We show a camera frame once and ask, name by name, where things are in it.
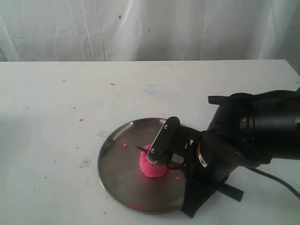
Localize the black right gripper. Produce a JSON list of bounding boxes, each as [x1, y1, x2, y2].
[[168, 126, 263, 218]]

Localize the pink dough lump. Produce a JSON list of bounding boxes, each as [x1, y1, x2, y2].
[[139, 144, 168, 178]]

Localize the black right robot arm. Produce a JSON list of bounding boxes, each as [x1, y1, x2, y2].
[[172, 90, 300, 218]]

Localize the round steel plate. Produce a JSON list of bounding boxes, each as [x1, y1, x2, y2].
[[97, 118, 186, 214]]

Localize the clear tape strip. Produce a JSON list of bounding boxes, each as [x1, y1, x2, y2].
[[96, 130, 111, 138]]

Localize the clear tape piece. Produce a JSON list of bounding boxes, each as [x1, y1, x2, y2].
[[79, 157, 92, 169]]

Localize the white backdrop curtain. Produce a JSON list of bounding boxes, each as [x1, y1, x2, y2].
[[0, 0, 300, 61]]

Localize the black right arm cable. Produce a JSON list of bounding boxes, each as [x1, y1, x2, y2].
[[246, 166, 300, 197]]

